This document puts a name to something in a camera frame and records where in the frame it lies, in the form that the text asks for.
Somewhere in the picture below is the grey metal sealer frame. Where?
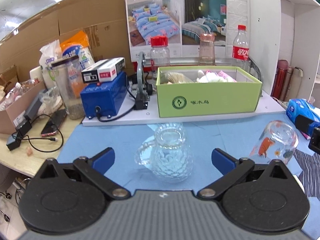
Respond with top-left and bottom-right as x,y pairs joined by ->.
136,51 -> 263,102

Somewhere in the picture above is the blue sealer machine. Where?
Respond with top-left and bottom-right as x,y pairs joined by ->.
80,72 -> 127,119

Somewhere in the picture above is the bedding poster calendar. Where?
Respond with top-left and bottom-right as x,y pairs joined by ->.
125,0 -> 227,61

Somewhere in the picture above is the cola plastic bottle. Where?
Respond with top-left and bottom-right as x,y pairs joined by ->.
232,25 -> 249,70

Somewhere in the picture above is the red thermos bottle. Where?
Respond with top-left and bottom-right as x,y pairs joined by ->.
271,60 -> 289,99

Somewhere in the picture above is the brown cardboard box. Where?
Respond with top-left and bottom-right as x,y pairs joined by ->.
0,65 -> 47,134

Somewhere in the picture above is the green cardboard box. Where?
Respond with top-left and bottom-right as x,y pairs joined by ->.
156,66 -> 262,118

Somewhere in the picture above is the red cap clear jar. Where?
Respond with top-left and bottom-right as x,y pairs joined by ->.
150,35 -> 170,68

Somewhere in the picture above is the tall clear plastic jar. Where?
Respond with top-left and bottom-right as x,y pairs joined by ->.
52,55 -> 86,120

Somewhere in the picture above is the clear glass pitcher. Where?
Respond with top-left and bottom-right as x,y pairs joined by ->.
135,122 -> 193,183

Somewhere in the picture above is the fish print glass cup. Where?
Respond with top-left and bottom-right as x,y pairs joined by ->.
249,120 -> 299,165

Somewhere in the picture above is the black power adapter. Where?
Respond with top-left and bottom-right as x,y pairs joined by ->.
6,134 -> 21,151

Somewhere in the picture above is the pink packaged cloth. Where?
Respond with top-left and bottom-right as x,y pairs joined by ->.
218,71 -> 236,82

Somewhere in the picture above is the white knotted sock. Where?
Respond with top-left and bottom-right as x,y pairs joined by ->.
196,70 -> 226,83

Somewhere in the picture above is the black white small carton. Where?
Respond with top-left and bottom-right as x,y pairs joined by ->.
81,57 -> 125,83

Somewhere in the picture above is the pink smartphone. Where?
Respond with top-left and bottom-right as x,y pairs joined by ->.
40,109 -> 67,137

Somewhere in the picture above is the beige knitted cloth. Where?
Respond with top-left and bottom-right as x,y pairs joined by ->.
160,72 -> 194,84

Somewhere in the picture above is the blue tissue pack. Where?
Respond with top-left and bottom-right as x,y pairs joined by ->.
286,99 -> 319,125

